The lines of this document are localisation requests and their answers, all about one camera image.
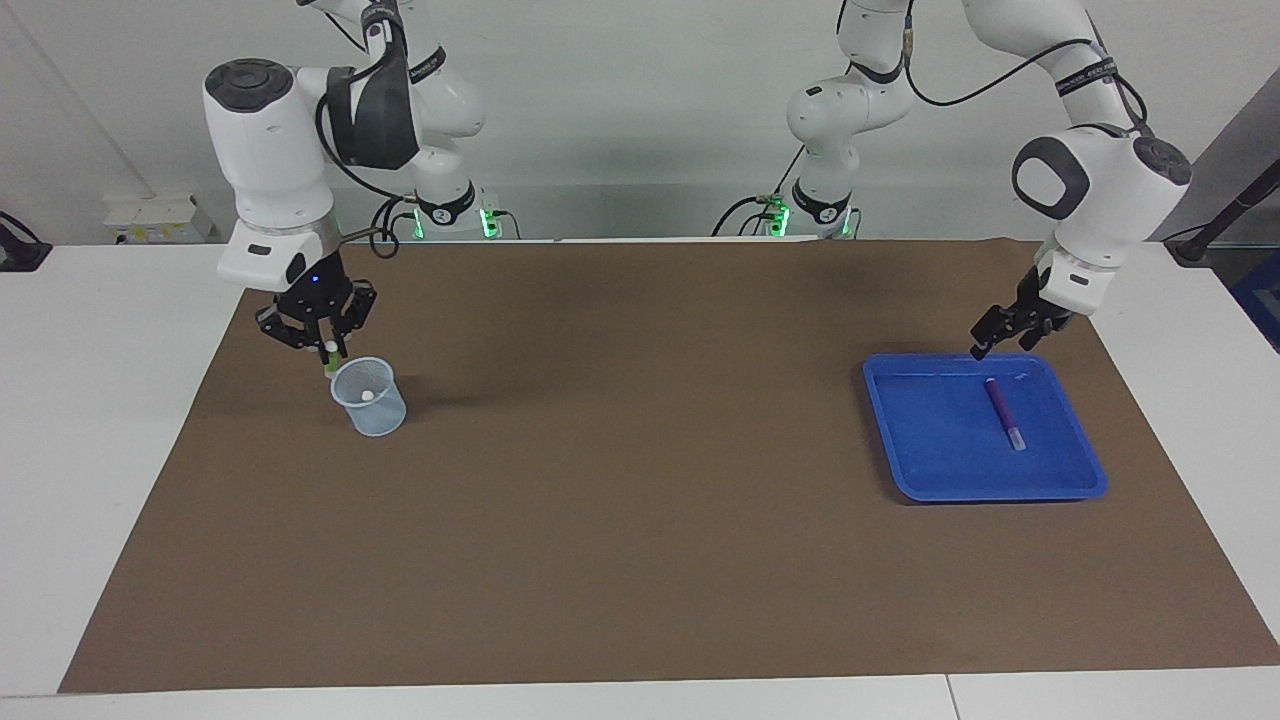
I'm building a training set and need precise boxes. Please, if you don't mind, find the purple highlighter pen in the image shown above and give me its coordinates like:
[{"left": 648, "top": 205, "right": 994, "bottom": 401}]
[{"left": 984, "top": 377, "right": 1028, "bottom": 452}]

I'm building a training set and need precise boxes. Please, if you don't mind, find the pale blue mesh pen cup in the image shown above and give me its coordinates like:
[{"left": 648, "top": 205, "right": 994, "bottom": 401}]
[{"left": 330, "top": 357, "right": 408, "bottom": 438}]

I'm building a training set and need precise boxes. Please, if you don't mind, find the blue plastic tray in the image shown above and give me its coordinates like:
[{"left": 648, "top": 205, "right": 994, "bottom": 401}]
[{"left": 863, "top": 352, "right": 1109, "bottom": 503}]

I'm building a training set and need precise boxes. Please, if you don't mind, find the white power strip box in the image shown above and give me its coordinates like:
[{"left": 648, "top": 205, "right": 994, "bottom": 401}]
[{"left": 104, "top": 195, "right": 216, "bottom": 244}]

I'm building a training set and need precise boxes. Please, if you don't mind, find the blue crate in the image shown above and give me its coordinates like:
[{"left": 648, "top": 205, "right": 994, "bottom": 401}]
[{"left": 1232, "top": 250, "right": 1280, "bottom": 353}]

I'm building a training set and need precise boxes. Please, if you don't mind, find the brown table mat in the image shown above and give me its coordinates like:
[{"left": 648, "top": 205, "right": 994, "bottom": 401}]
[{"left": 58, "top": 240, "right": 1280, "bottom": 694}]

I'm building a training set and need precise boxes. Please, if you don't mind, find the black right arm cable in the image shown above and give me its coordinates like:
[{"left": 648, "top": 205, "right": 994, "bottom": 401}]
[{"left": 313, "top": 0, "right": 423, "bottom": 263}]

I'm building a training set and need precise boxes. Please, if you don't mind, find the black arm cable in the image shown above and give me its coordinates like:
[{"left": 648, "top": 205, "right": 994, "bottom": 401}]
[
  {"left": 313, "top": 0, "right": 423, "bottom": 263},
  {"left": 835, "top": 0, "right": 1153, "bottom": 138}
]

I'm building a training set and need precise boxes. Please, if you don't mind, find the black right base cable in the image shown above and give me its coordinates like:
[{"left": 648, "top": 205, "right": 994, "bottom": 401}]
[{"left": 372, "top": 193, "right": 421, "bottom": 242}]

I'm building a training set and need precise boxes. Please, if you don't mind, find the black base cable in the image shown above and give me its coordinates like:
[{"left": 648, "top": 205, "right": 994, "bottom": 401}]
[
  {"left": 711, "top": 150, "right": 807, "bottom": 239},
  {"left": 372, "top": 193, "right": 421, "bottom": 242}
]

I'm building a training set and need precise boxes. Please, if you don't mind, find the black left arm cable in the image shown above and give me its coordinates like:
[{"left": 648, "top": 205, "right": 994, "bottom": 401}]
[{"left": 835, "top": 0, "right": 1153, "bottom": 138}]

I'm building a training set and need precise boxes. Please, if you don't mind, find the black camera stand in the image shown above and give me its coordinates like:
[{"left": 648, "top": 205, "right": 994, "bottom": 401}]
[{"left": 1163, "top": 160, "right": 1280, "bottom": 267}]

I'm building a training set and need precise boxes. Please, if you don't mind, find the black left base cable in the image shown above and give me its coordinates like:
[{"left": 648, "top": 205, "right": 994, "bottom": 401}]
[{"left": 711, "top": 150, "right": 807, "bottom": 239}]

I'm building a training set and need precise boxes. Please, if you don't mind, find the black clamp mount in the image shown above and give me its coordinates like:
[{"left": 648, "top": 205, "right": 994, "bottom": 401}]
[{"left": 0, "top": 212, "right": 53, "bottom": 273}]

